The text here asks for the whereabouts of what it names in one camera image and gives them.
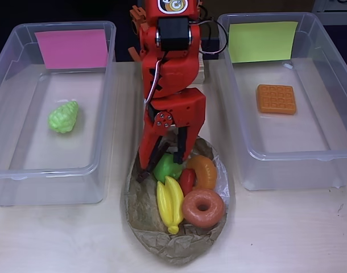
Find wooden base block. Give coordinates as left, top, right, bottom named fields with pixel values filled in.
left=197, top=52, right=206, bottom=84

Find orange toy croissant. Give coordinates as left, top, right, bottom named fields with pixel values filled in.
left=187, top=155, right=218, bottom=191

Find orange toy waffle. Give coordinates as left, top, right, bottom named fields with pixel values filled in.
left=256, top=84, right=299, bottom=116

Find pink sticky note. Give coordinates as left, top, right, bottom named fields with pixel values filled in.
left=34, top=29, right=109, bottom=70

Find green toy apple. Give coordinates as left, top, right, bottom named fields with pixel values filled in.
left=153, top=153, right=184, bottom=182

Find crumpled brown paper bag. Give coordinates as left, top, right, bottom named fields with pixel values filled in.
left=124, top=136, right=230, bottom=267

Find light green toy grapes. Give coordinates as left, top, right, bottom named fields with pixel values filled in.
left=47, top=100, right=80, bottom=134

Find clear plastic bin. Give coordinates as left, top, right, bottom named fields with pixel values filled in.
left=217, top=11, right=347, bottom=191
left=0, top=20, right=117, bottom=207

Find red toy chili pepper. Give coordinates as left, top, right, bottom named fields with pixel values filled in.
left=179, top=168, right=196, bottom=196

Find yellow sticky note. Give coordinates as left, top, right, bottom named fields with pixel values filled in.
left=228, top=21, right=299, bottom=64

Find yellow toy bananas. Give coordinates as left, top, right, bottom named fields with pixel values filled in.
left=156, top=175, right=185, bottom=234

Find brown toy doughnut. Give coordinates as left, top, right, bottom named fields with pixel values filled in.
left=181, top=189, right=226, bottom=228

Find orange table clamp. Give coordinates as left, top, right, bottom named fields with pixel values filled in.
left=127, top=6, right=148, bottom=62

